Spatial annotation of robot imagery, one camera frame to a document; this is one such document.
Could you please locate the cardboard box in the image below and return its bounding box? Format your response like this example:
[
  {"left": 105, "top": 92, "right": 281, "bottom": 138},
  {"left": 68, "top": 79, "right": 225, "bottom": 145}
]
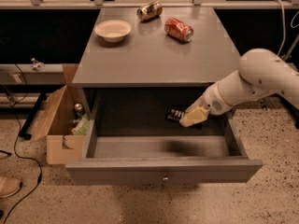
[{"left": 31, "top": 63, "right": 85, "bottom": 164}]

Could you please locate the gold soda can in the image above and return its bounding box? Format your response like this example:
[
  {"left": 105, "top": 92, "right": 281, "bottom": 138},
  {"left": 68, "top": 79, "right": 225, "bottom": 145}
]
[{"left": 136, "top": 1, "right": 163, "bottom": 21}]

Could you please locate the open grey top drawer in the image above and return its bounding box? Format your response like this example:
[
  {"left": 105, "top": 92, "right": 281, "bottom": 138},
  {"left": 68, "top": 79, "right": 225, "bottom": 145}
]
[{"left": 64, "top": 87, "right": 264, "bottom": 185}]

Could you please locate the metal can in box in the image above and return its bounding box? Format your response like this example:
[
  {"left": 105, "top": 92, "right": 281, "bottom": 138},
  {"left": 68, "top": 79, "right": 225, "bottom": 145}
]
[{"left": 74, "top": 103, "right": 84, "bottom": 118}]

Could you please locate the red soda can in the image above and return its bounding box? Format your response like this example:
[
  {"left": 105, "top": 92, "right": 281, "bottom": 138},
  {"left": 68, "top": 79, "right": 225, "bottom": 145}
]
[{"left": 164, "top": 17, "right": 193, "bottom": 42}]

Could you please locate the green packet in box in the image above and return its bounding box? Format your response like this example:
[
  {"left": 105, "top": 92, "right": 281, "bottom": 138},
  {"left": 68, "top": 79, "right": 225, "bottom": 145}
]
[{"left": 71, "top": 114, "right": 89, "bottom": 135}]

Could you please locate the white shoe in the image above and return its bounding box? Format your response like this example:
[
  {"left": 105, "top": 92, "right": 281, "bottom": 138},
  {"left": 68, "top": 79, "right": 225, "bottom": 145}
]
[{"left": 0, "top": 176, "right": 22, "bottom": 199}]

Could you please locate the crumpled clear wrapper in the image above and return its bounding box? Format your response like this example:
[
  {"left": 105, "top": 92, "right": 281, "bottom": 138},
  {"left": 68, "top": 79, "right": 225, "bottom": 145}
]
[{"left": 31, "top": 58, "right": 45, "bottom": 72}]

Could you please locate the white bowl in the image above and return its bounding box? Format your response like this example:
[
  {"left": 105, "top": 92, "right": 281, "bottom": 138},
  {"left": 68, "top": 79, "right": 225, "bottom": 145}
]
[{"left": 94, "top": 20, "right": 132, "bottom": 43}]

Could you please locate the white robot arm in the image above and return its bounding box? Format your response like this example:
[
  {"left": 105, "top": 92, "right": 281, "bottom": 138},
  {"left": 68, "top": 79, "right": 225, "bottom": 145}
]
[{"left": 179, "top": 49, "right": 299, "bottom": 127}]

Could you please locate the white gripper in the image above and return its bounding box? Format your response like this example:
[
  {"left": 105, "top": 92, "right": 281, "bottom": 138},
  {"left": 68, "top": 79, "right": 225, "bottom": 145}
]
[{"left": 179, "top": 83, "right": 233, "bottom": 127}]

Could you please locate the white cable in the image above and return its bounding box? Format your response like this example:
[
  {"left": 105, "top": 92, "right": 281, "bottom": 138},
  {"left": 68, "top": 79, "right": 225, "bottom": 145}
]
[{"left": 274, "top": 0, "right": 299, "bottom": 58}]

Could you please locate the black floor cable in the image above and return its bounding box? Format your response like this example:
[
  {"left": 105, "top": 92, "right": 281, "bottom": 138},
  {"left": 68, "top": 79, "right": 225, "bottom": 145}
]
[{"left": 0, "top": 63, "right": 43, "bottom": 224}]

